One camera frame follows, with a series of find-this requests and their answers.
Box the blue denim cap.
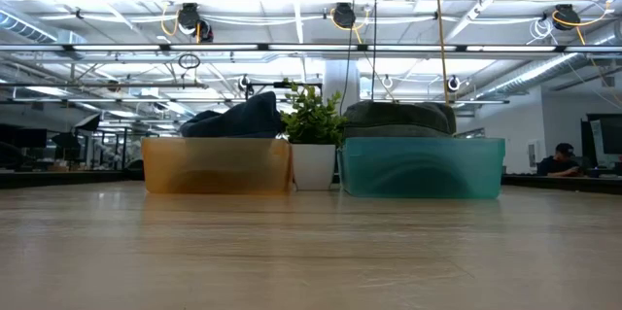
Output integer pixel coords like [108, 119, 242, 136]
[213, 90, 285, 139]
[179, 109, 229, 139]

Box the small plant white pot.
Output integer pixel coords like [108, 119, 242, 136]
[280, 77, 348, 192]

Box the long linear light strip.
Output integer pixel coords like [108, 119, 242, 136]
[0, 42, 622, 54]

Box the translucent orange plastic bin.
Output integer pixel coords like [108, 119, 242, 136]
[141, 136, 294, 196]

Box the green mat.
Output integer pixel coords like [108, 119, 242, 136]
[336, 136, 506, 200]

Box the person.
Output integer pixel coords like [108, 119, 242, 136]
[536, 142, 585, 178]

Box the black computer monitor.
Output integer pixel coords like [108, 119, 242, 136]
[579, 113, 622, 171]
[0, 123, 50, 171]

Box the black aluminium table frame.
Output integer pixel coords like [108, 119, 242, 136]
[0, 169, 622, 195]

